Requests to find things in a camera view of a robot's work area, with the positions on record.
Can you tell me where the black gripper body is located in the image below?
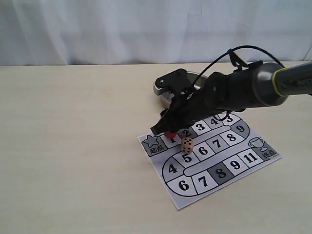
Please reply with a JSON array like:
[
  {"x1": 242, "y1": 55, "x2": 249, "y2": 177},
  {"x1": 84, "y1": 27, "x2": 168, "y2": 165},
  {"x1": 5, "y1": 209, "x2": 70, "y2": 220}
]
[{"x1": 160, "y1": 72, "x2": 246, "y2": 128}]

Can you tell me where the red cylinder game piece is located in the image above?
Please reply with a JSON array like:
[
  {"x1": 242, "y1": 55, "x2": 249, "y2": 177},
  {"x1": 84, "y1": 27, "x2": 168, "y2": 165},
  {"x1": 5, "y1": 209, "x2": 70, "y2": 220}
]
[{"x1": 164, "y1": 131, "x2": 177, "y2": 139}]

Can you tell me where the beige wooden die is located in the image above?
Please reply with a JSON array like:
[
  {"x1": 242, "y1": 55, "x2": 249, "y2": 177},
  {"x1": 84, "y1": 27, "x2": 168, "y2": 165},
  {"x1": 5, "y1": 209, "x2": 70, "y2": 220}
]
[{"x1": 181, "y1": 137, "x2": 194, "y2": 154}]

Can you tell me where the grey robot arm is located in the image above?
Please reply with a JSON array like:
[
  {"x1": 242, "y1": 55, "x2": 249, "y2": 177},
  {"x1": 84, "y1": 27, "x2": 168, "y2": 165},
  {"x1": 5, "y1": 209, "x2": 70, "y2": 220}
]
[{"x1": 151, "y1": 61, "x2": 312, "y2": 135}]

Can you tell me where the round stainless steel bowl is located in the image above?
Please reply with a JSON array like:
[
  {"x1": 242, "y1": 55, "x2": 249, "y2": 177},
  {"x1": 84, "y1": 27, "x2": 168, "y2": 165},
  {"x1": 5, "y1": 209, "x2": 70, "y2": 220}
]
[{"x1": 160, "y1": 71, "x2": 208, "y2": 108}]

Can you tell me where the printed paper game board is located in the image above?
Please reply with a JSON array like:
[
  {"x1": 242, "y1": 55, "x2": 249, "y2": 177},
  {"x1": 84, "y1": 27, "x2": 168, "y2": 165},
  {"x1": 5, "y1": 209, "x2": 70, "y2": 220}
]
[{"x1": 138, "y1": 113, "x2": 281, "y2": 210}]

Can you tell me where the white backdrop curtain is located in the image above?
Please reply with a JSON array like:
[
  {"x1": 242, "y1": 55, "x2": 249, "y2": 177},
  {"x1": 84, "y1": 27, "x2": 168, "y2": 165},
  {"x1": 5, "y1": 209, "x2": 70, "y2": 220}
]
[{"x1": 0, "y1": 0, "x2": 312, "y2": 65}]

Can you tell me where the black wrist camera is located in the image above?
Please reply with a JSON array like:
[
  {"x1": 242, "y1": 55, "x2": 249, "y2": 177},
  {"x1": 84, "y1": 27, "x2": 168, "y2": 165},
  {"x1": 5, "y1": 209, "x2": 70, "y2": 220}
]
[{"x1": 154, "y1": 69, "x2": 195, "y2": 96}]

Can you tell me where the black cable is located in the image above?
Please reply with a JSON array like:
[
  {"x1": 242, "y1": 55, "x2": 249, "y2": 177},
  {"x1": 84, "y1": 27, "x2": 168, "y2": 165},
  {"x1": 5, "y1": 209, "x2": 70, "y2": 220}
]
[{"x1": 192, "y1": 45, "x2": 286, "y2": 122}]

